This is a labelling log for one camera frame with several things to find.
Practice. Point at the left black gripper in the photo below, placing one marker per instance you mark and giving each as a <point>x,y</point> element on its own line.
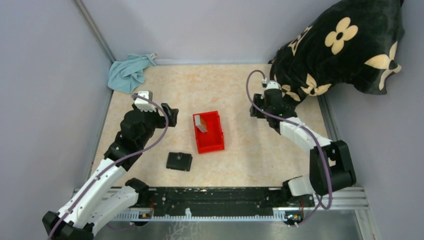
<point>172,114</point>

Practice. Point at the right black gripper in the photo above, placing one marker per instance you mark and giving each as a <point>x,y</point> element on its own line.
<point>254,112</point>

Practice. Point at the black leather card holder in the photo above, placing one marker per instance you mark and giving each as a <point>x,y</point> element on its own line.
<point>179,161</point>

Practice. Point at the red plastic bin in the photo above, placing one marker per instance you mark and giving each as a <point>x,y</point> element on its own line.
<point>213,139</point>

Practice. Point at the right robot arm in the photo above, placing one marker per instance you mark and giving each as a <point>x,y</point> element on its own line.
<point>330,162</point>

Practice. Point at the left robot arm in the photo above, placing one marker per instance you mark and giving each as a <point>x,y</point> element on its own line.
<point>99,179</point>

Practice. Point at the stack of credit cards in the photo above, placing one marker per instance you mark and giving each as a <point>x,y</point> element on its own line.
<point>200,124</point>

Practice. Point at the light blue cloth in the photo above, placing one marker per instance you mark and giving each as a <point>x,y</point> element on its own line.
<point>125,76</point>

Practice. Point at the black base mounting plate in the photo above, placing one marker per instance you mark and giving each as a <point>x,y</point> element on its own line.
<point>220,201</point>

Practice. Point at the black floral blanket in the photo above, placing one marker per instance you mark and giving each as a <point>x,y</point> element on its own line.
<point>353,42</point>

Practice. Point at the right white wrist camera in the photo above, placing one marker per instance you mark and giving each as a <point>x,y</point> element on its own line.
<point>268,84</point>

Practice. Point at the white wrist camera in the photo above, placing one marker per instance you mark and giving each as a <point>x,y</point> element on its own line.
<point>268,84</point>
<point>143,100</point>

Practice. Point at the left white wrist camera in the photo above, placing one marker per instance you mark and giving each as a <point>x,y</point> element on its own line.
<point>143,100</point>

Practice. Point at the aluminium front rail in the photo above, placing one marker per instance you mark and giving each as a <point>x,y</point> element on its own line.
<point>351,198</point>

